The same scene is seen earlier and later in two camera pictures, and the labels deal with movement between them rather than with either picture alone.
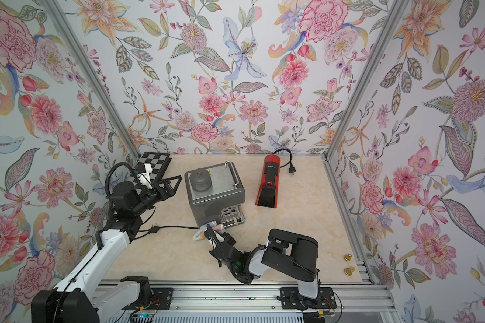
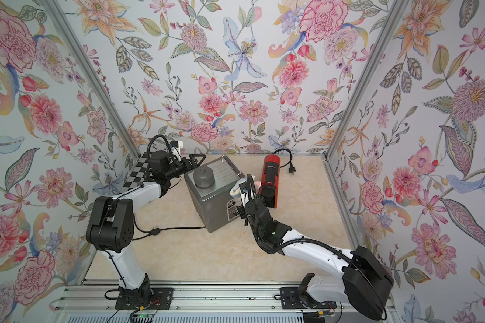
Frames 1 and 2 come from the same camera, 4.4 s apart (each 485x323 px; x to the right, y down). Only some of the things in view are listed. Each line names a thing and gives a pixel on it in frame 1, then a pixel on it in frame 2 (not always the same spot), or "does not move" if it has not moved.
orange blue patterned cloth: x=200 y=235 -> x=236 y=192
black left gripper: x=167 y=190 -> x=192 y=166
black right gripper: x=215 y=253 -> x=246 y=211
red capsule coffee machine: x=267 y=192 does not move
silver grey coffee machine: x=216 y=193 does not move
